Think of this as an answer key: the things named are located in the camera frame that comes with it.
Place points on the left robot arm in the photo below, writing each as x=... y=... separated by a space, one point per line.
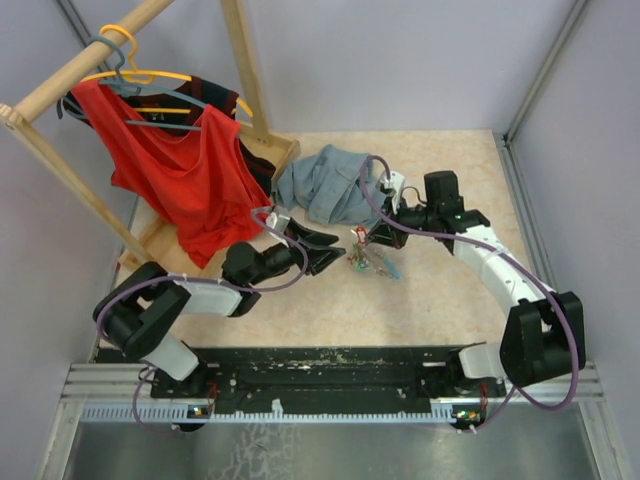
x=138 y=315

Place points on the teal hanger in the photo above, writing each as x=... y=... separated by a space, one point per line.
x=121 y=86

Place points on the blue denim shirt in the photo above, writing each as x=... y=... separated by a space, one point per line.
x=334 y=186

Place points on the right aluminium corner post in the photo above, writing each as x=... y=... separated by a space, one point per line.
x=544 y=74

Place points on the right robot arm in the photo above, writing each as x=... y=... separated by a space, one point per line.
x=544 y=332

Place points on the aluminium corner post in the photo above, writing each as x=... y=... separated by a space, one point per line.
x=74 y=21
x=544 y=74

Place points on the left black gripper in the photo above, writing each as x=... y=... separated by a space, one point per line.
x=317 y=258

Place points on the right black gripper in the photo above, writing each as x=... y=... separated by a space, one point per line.
x=388 y=235

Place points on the bunch of keys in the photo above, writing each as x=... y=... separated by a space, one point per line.
x=368 y=258

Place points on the aluminium frame rail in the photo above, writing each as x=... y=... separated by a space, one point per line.
x=113 y=392

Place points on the wooden clothes rack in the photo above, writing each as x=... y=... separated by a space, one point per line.
x=54 y=251

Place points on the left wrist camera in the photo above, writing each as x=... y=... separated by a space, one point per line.
x=278 y=219

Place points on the red tank top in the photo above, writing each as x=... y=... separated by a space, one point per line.
x=198 y=182

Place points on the yellow hanger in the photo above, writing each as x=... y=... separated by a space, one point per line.
x=147 y=77

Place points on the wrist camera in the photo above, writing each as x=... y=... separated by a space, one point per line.
x=392 y=183
x=278 y=219

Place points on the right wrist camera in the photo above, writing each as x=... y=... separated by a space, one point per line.
x=392 y=183

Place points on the red key tag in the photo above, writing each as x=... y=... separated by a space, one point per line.
x=360 y=233

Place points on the left aluminium corner post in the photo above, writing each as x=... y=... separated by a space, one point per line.
x=74 y=21

